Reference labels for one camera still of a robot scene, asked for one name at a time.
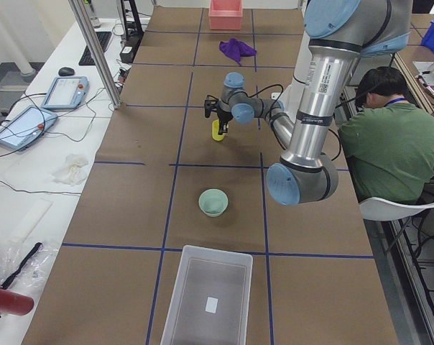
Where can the teach pendant near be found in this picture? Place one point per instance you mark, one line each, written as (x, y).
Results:
(26, 128)

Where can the teach pendant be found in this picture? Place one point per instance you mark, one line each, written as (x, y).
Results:
(26, 128)
(66, 93)

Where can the teach pendant far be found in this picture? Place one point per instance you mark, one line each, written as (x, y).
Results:
(66, 93)

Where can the crumpled white tissue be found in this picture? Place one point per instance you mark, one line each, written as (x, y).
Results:
(72, 172)

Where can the person in green shirt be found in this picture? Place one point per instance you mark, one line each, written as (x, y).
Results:
(389, 143)

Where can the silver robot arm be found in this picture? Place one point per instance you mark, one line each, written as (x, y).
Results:
(340, 34)

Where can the white flat strip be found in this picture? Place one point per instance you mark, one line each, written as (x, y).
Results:
(31, 219)

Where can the yellow plastic cup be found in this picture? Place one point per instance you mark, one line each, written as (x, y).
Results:
(216, 136)

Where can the black computer mouse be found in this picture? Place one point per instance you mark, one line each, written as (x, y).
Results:
(66, 71)

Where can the translucent plastic box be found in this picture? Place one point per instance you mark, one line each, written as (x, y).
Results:
(210, 298)

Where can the white chair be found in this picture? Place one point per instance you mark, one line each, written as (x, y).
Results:
(379, 209)

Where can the clear plastic bag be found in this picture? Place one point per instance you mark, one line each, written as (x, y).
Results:
(26, 266)

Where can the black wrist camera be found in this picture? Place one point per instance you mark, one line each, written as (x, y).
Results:
(210, 105)

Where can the green ceramic bowl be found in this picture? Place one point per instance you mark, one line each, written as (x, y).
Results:
(213, 202)

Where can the black power adapter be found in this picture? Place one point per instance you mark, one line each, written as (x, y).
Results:
(126, 55)

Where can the aluminium frame post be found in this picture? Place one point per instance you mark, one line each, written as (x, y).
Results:
(89, 35)

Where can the red cylinder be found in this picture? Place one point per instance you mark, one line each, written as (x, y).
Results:
(15, 303)

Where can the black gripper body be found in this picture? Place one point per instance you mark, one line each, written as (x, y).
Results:
(223, 117)

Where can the pink plastic bin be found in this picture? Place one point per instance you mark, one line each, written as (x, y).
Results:
(225, 14)

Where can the purple cloth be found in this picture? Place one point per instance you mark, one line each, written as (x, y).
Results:
(236, 50)

